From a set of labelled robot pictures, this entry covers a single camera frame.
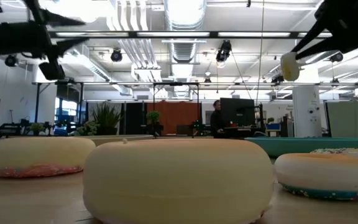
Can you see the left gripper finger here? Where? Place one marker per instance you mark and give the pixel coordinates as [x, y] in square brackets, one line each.
[64, 47]
[57, 21]

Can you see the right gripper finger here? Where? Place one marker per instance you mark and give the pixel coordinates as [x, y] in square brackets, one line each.
[322, 49]
[314, 37]

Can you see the small yellow iced donut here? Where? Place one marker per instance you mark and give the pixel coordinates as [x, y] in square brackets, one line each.
[290, 66]

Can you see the small white sprinkled donut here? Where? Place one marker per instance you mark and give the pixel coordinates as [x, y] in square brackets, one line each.
[346, 151]

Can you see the orange donut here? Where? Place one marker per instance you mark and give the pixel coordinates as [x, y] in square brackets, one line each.
[179, 180]
[39, 155]

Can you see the small blue iced donut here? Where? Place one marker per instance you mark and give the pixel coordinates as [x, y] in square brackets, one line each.
[322, 174]

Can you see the black ceiling spotlight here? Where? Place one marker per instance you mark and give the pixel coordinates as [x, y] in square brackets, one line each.
[116, 55]
[337, 57]
[224, 51]
[10, 60]

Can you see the white column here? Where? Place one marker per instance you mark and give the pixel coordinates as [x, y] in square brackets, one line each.
[306, 112]

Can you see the grey partition panel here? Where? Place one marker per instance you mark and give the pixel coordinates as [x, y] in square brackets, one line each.
[353, 118]

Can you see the small spiky green plant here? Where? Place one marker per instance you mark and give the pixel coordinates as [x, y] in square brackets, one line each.
[106, 119]

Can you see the small pale green plant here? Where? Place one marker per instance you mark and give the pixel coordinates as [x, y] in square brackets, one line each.
[87, 129]

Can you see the green potted plant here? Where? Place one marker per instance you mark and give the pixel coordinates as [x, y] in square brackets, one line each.
[153, 117]
[36, 127]

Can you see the blue storage bin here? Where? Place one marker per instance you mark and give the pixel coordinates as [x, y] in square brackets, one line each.
[273, 127]

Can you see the teal plate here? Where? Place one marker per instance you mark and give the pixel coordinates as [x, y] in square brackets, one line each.
[291, 145]

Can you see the black monitor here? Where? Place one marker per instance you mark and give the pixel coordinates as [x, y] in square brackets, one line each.
[237, 112]

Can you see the black overhead rig beam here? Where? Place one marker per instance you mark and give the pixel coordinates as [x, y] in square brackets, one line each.
[179, 34]

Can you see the person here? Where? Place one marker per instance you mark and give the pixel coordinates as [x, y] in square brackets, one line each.
[217, 119]

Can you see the orange partition panel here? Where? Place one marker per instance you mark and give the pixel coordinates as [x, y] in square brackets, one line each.
[172, 116]

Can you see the black pipe truss frame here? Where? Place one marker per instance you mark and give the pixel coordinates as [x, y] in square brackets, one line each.
[259, 83]

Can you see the black frame stand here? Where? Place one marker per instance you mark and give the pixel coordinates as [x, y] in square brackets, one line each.
[176, 83]

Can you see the silver ventilation duct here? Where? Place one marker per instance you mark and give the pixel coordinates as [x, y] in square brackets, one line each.
[183, 46]

